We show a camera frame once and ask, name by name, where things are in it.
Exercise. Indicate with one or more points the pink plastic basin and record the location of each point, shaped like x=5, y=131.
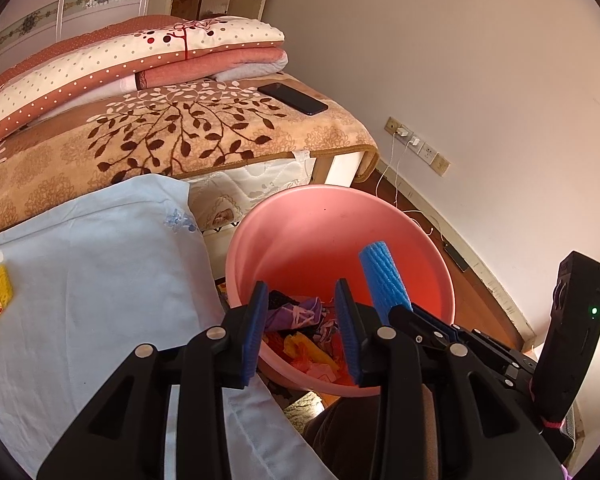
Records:
x=305, y=230

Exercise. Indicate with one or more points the light blue tablecloth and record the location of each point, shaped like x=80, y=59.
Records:
x=105, y=285

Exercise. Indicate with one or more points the person's leg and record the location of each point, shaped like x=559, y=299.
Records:
x=340, y=435

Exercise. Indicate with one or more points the pink elastic band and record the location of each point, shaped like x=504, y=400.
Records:
x=552, y=423

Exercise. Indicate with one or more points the white charger plug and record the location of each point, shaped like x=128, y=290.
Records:
x=414, y=142
x=404, y=134

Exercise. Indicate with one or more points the white sliding door wardrobe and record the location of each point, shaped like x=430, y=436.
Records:
x=80, y=5

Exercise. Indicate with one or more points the beige wall plate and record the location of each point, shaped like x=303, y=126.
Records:
x=441, y=166
x=392, y=124

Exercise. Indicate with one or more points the white bed frame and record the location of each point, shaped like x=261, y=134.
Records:
x=340, y=170

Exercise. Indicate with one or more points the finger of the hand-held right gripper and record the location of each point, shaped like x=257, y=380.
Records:
x=420, y=327
x=442, y=324

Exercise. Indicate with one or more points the brown leaf print blanket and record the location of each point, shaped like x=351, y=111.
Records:
x=180, y=125

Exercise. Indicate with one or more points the folded polka dot quilt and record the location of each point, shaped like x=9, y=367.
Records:
x=130, y=55

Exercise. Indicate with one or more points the yellow plastic bag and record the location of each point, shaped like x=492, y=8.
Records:
x=305, y=347

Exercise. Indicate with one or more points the white wall socket with plugs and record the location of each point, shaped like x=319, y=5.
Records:
x=414, y=149

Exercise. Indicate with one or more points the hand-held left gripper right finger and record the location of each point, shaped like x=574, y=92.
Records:
x=348, y=335

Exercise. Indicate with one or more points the black smartphone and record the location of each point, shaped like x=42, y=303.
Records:
x=292, y=99

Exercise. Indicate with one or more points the white quilted mattress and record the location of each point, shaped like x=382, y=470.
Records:
x=250, y=185

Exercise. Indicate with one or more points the black power adapter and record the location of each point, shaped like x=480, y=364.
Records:
x=455, y=256

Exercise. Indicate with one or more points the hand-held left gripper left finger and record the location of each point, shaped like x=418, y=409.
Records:
x=257, y=332

